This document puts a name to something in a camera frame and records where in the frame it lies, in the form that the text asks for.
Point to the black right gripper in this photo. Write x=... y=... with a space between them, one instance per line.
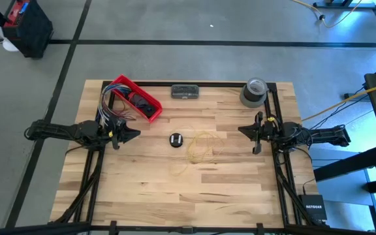
x=263 y=133

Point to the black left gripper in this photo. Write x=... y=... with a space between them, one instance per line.
x=116 y=132

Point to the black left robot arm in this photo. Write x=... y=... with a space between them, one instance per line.
x=60 y=131

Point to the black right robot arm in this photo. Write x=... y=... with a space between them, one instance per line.
x=318 y=135

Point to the grey tape roll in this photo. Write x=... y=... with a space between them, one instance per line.
x=250 y=103

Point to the red plastic bin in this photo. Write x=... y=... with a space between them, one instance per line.
x=126 y=81

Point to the dark grey rectangular case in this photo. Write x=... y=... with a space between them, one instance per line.
x=184 y=91

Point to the black metal beam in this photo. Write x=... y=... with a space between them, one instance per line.
x=348 y=166

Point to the black and red toolbox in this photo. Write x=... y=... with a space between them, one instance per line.
x=31 y=32

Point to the black floor stand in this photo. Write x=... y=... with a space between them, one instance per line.
x=344 y=6

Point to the black aluminium table frame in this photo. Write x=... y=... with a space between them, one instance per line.
x=207 y=84

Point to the black Netgear network switch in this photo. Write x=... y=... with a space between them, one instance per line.
x=312 y=207

